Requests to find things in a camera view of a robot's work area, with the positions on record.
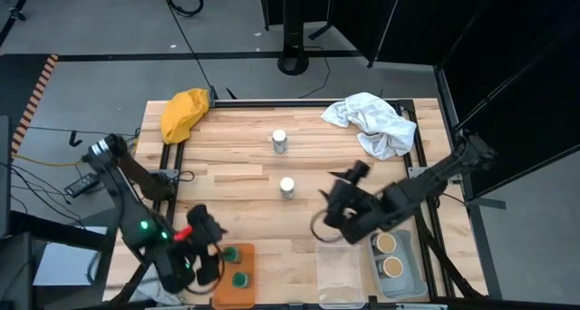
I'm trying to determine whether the yellow cable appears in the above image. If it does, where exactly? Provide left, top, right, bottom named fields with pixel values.
left=11, top=135, right=140, bottom=169

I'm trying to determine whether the white towel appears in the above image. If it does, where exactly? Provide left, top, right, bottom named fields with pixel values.
left=320, top=92, right=418, bottom=161

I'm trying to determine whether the black power adapter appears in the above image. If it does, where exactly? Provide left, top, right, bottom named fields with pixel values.
left=63, top=172, right=101, bottom=199

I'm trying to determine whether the yellow cloth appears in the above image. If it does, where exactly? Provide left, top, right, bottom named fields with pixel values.
left=159, top=87, right=211, bottom=146

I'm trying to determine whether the brown lid spice jar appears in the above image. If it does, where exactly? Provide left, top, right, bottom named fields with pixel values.
left=372, top=231, right=399, bottom=257
left=379, top=255, right=405, bottom=280

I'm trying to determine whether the white lid spice jar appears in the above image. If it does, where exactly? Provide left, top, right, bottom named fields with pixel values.
left=278, top=176, right=296, bottom=200
left=271, top=128, right=289, bottom=155

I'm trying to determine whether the clear plastic container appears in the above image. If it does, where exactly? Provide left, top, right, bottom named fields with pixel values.
left=314, top=240, right=366, bottom=310

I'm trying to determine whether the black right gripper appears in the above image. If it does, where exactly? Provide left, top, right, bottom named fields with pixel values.
left=318, top=160, right=380, bottom=247

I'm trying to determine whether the grey plastic bin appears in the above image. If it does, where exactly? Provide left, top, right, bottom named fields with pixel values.
left=365, top=228, right=430, bottom=301

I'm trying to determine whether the orange black hazard strip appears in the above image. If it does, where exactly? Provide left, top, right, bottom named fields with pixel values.
left=10, top=53, right=60, bottom=157

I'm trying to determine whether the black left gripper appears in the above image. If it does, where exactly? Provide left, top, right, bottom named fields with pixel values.
left=185, top=204, right=228, bottom=286

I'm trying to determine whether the white board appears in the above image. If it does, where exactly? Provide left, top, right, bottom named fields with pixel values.
left=33, top=226, right=109, bottom=287

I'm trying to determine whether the black coiled cable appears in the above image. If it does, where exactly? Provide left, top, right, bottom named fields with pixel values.
left=165, top=0, right=205, bottom=18

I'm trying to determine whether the red tag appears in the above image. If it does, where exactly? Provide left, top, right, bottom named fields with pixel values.
left=173, top=225, right=195, bottom=243

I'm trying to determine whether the green lid spice jar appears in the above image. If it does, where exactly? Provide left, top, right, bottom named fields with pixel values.
left=231, top=271, right=252, bottom=290
left=222, top=245, right=243, bottom=265

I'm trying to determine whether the black aluminium table frame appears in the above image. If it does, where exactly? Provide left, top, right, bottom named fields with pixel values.
left=111, top=98, right=489, bottom=309

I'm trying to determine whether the black floor stand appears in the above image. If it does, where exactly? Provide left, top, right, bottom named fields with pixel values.
left=276, top=0, right=311, bottom=77

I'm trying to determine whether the orange plastic tray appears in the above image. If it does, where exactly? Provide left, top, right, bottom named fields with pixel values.
left=211, top=242, right=256, bottom=310

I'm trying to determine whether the black curtain panel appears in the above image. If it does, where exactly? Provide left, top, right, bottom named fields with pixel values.
left=326, top=0, right=580, bottom=200

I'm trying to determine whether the black tripod leg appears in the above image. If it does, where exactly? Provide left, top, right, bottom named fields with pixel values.
left=0, top=0, right=37, bottom=46

